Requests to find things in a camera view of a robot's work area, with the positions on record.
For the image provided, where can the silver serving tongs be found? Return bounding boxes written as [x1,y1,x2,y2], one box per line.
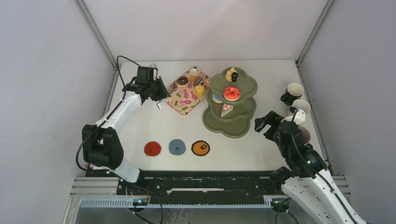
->
[156,99,165,109]

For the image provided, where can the chocolate donut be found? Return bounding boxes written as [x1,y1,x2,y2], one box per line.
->
[176,76,189,86]

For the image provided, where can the chocolate striped cake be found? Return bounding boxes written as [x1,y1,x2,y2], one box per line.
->
[193,77,204,86]

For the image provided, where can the yellow pudding cake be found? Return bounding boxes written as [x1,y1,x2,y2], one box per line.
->
[194,85,205,97]

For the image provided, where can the blue frosted donut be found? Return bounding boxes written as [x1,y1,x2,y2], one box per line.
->
[212,94,223,104]

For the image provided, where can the red donut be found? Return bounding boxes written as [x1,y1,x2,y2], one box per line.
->
[223,86,241,101]

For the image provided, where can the yellow fruit cake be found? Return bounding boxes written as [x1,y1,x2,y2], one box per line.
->
[226,67,239,83]

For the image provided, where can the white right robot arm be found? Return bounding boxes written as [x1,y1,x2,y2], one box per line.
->
[255,109,365,224]

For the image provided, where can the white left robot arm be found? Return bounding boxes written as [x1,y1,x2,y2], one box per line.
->
[79,63,170,195]

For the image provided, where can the black mug purple interior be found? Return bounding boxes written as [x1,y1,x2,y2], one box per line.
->
[298,126,311,144]

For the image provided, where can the light green mug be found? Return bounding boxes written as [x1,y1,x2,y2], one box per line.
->
[287,99,311,116]

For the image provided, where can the red round coaster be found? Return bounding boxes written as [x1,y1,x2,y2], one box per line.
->
[144,141,162,157]

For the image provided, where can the green three-tier dessert stand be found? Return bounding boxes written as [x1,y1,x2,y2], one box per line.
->
[202,67,258,139]

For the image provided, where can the blue-grey round coaster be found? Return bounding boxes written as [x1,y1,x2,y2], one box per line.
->
[169,139,186,155]

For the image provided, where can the orange smiley coaster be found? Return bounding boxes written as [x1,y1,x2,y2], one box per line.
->
[191,140,211,156]

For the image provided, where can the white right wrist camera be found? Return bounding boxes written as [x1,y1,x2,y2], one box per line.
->
[289,109,306,125]

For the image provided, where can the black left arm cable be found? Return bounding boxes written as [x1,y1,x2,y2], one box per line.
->
[75,56,141,173]

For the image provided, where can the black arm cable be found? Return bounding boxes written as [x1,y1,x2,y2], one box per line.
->
[75,56,141,173]
[289,108,360,224]

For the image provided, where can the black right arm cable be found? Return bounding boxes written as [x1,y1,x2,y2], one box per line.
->
[289,108,360,224]

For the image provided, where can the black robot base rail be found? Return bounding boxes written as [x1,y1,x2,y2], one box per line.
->
[116,167,292,206]

